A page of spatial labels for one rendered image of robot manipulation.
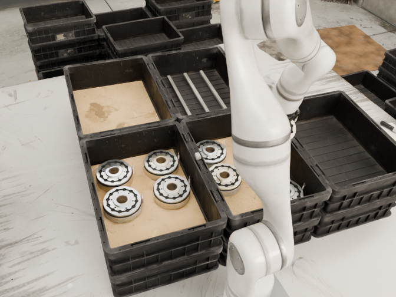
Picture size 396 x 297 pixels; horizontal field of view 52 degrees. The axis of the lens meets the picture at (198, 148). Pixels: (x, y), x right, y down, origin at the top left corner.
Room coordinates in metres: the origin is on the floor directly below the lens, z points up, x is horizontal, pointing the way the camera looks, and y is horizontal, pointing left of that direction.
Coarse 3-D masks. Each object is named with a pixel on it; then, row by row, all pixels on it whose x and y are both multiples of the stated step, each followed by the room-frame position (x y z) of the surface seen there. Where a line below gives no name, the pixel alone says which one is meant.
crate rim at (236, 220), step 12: (192, 120) 0.96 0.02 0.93; (192, 144) 0.85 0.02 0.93; (300, 156) 0.84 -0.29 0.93; (204, 168) 0.76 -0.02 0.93; (312, 168) 0.79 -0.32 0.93; (324, 180) 0.75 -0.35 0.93; (216, 192) 0.68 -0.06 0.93; (324, 192) 0.71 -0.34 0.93; (300, 204) 0.67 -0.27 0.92; (228, 216) 0.60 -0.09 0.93; (240, 216) 0.61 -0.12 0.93; (252, 216) 0.61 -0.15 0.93
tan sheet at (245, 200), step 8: (224, 144) 0.97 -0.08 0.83; (232, 152) 0.94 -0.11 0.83; (232, 160) 0.90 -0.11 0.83; (240, 192) 0.77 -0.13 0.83; (248, 192) 0.77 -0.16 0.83; (232, 200) 0.74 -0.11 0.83; (240, 200) 0.74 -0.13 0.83; (248, 200) 0.74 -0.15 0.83; (256, 200) 0.74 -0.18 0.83; (232, 208) 0.71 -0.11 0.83; (240, 208) 0.71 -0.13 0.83; (248, 208) 0.71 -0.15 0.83; (256, 208) 0.72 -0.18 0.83
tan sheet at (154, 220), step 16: (128, 160) 0.87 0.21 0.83; (144, 176) 0.81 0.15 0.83; (144, 192) 0.74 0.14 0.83; (192, 192) 0.76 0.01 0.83; (144, 208) 0.69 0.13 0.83; (160, 208) 0.69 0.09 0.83; (192, 208) 0.70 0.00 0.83; (112, 224) 0.63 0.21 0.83; (128, 224) 0.63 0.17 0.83; (144, 224) 0.64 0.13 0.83; (160, 224) 0.64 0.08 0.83; (176, 224) 0.64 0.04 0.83; (192, 224) 0.65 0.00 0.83; (112, 240) 0.58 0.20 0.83; (128, 240) 0.58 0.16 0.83
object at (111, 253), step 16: (144, 128) 0.91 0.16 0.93; (80, 144) 0.82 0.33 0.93; (96, 192) 0.65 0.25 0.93; (96, 208) 0.60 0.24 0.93; (208, 224) 0.58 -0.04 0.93; (224, 224) 0.58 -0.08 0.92; (144, 240) 0.52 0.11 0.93; (160, 240) 0.52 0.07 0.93; (176, 240) 0.54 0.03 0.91; (112, 256) 0.48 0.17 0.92
